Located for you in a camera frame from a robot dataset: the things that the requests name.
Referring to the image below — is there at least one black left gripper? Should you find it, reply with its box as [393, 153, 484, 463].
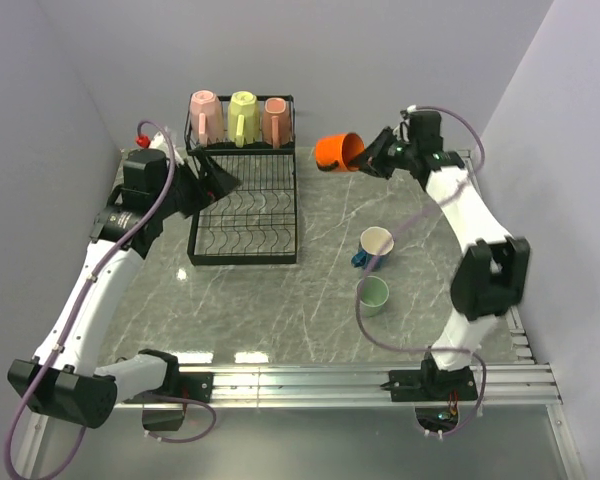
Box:
[154, 146, 242, 219]

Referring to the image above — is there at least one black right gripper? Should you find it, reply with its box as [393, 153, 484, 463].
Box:
[346, 127, 417, 181]

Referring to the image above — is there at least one orange mug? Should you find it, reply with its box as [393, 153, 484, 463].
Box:
[314, 133, 365, 173]

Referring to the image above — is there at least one yellow-green faceted mug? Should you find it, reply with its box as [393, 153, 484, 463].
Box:
[227, 91, 260, 148]

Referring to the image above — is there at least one pale pink mug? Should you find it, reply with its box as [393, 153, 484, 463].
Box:
[189, 90, 225, 147]

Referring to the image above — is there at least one salmon floral mug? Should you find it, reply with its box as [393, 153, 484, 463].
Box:
[261, 97, 292, 149]

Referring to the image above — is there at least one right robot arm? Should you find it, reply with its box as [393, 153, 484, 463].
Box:
[348, 106, 531, 401]

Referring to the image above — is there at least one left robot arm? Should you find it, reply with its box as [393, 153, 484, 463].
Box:
[7, 148, 241, 429]

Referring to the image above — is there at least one blue mug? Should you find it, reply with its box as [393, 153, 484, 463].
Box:
[351, 226, 395, 271]

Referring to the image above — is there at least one light green tumbler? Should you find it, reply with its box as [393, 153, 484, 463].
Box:
[356, 275, 390, 318]

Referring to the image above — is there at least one black wire dish rack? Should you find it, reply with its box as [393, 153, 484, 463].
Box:
[184, 113, 298, 266]

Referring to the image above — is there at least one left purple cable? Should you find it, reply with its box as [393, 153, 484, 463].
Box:
[2, 119, 217, 479]

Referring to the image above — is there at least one purple cable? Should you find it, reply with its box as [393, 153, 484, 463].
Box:
[354, 104, 489, 437]
[2, 119, 217, 479]

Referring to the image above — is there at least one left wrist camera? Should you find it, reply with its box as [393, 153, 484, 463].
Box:
[136, 128, 185, 166]

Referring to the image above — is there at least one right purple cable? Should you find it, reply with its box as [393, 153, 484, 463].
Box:
[354, 104, 489, 437]

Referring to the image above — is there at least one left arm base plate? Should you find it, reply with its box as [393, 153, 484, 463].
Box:
[129, 371, 214, 403]

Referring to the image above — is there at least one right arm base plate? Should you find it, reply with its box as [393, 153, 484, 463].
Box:
[381, 368, 478, 402]

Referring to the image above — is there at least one aluminium mounting rail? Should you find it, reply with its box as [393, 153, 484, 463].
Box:
[16, 364, 585, 479]

